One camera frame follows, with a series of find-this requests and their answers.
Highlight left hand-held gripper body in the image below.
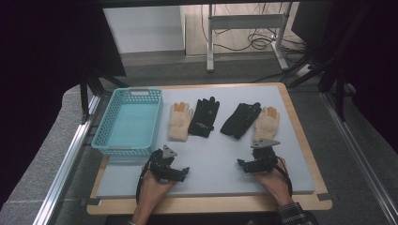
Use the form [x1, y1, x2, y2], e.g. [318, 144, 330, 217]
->
[149, 144, 180, 183]

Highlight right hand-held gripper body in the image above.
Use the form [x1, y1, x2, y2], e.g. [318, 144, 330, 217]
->
[250, 138, 282, 173]

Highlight beige glove orange fingertips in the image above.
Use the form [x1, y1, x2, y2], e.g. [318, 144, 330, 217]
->
[253, 106, 281, 143]
[168, 101, 195, 143]

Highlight black glove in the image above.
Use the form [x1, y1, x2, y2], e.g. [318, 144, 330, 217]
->
[220, 101, 263, 141]
[187, 96, 221, 139]

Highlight teal plastic basket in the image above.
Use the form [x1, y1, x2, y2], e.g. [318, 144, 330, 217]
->
[91, 87, 164, 158]

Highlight person's left hand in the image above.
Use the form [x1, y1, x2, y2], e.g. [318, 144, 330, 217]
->
[139, 170, 176, 205]

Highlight person's right hand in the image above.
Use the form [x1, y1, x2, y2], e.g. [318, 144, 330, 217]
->
[254, 156, 294, 206]

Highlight grey foam mat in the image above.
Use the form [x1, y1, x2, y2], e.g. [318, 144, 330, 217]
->
[96, 85, 316, 199]

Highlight white power strip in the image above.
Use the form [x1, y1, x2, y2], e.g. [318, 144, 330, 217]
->
[295, 63, 314, 78]

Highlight black tripod stand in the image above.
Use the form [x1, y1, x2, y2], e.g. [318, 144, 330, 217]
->
[287, 46, 349, 123]
[78, 67, 130, 125]

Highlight white panel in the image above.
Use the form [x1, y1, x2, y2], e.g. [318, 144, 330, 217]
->
[102, 6, 186, 54]

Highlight dark curtain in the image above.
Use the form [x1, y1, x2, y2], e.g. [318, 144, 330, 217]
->
[325, 0, 398, 155]
[0, 0, 127, 209]

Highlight right hand-held gripper cable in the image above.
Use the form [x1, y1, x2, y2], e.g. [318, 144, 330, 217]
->
[275, 156, 294, 198]

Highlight hand-held gripper cable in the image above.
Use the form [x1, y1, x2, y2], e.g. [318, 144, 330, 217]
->
[275, 156, 294, 198]
[135, 151, 158, 204]

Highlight left hand-held gripper cable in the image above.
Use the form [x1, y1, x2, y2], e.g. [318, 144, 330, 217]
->
[135, 151, 158, 204]

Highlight aluminium rail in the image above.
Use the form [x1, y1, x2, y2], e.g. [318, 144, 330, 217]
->
[320, 92, 398, 224]
[32, 95, 101, 225]

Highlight black floor cables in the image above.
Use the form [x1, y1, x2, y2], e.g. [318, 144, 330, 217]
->
[200, 3, 309, 54]

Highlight white metal desk frame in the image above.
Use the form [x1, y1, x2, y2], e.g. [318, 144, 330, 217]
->
[206, 3, 290, 73]

